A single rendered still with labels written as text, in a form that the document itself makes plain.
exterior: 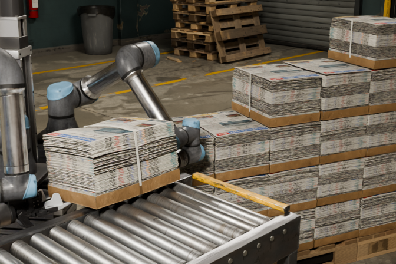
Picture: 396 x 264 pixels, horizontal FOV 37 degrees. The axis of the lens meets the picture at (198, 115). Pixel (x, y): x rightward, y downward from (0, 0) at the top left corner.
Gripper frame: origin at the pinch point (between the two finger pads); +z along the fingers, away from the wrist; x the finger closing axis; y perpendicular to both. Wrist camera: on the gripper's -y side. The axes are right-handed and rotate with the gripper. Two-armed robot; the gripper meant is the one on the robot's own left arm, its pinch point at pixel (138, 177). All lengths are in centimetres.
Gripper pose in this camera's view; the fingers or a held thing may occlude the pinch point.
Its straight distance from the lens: 231.2
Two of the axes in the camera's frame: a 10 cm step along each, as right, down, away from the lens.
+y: -1.0, -9.8, -1.6
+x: 7.1, 0.4, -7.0
